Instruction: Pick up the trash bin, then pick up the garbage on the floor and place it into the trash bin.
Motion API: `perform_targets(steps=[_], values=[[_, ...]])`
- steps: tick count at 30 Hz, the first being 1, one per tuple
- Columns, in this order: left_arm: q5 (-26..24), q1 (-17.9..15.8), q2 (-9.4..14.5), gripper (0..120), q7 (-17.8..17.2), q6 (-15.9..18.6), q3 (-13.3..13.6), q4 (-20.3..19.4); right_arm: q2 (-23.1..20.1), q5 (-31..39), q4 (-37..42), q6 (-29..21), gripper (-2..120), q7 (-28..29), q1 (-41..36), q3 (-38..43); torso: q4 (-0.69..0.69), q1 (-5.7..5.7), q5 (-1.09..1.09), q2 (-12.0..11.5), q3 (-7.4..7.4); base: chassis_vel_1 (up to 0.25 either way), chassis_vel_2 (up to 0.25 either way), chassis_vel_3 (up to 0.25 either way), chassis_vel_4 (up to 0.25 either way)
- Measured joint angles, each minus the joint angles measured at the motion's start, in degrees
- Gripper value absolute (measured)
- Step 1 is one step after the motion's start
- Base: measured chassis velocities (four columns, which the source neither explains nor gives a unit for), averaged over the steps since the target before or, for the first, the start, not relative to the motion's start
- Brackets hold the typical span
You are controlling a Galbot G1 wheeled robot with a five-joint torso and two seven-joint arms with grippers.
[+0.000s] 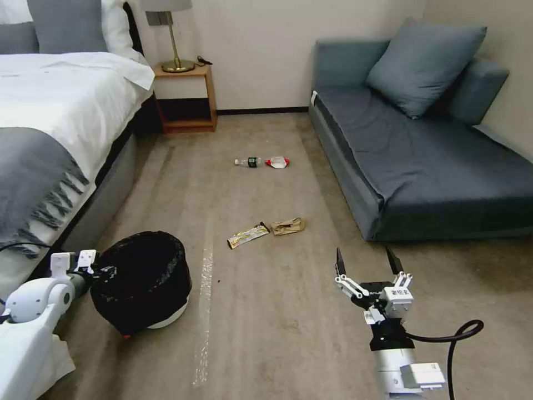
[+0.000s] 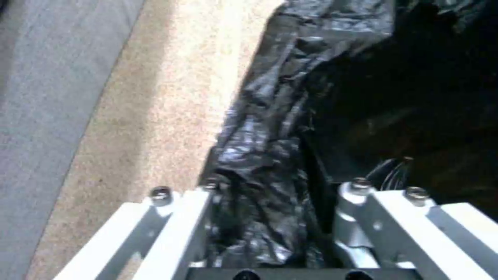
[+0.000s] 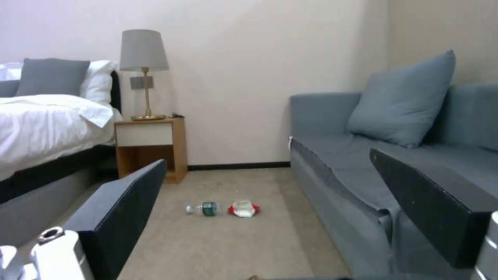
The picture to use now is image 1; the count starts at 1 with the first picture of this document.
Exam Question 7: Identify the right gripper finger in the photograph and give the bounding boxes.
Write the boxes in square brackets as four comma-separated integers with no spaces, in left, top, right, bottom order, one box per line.
[385,245,414,291]
[334,247,369,302]

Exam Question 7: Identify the trash bin with black bag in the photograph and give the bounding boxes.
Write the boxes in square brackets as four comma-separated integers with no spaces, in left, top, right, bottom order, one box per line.
[89,231,193,339]

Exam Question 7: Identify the clear floor tape strip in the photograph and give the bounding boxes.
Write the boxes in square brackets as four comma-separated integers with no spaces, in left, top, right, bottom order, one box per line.
[192,244,215,388]

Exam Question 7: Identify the crumpled brown paper bag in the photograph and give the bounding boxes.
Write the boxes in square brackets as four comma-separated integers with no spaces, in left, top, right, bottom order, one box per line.
[270,217,308,237]

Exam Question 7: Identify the grey bed base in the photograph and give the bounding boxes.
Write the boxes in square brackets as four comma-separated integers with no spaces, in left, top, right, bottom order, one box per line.
[61,132,139,252]

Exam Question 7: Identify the yellow and black snack wrapper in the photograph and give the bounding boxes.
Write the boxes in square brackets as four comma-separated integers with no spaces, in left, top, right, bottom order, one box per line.
[227,222,269,250]

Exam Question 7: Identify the blue-grey sofa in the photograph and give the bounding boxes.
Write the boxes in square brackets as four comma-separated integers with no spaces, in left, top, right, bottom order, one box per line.
[308,39,533,242]

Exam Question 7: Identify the grey fringed bed blanket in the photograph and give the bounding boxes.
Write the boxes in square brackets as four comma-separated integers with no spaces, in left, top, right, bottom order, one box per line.
[0,126,90,260]

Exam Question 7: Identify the white bed duvet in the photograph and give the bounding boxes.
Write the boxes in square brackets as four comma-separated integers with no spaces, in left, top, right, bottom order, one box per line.
[0,51,156,288]

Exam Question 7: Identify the blue-grey sofa bolster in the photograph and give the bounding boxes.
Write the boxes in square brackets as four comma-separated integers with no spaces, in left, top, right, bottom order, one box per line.
[447,58,510,127]

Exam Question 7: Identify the wooden nightstand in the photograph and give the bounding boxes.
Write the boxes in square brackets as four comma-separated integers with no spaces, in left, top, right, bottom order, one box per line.
[152,62,219,134]

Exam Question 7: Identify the square blue-grey cushion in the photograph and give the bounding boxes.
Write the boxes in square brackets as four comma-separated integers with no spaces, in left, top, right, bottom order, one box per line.
[365,17,488,121]

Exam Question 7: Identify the white bed pillow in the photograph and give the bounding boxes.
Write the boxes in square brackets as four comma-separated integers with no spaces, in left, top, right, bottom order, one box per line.
[101,0,145,64]
[0,0,34,24]

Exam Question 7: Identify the brass table lamp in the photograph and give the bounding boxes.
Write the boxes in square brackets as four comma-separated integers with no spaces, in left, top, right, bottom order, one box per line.
[139,0,196,74]

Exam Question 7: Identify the black headboard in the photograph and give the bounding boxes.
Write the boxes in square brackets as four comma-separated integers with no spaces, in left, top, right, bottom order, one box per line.
[123,0,145,57]

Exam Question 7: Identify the small grey bed pillow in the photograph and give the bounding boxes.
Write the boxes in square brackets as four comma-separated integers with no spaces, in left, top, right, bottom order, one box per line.
[0,21,41,56]

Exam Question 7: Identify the large grey bed pillow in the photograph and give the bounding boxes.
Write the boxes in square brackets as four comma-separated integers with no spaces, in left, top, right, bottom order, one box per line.
[26,0,108,55]

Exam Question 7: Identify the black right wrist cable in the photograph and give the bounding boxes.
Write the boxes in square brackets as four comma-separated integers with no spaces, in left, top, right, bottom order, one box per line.
[404,319,485,400]

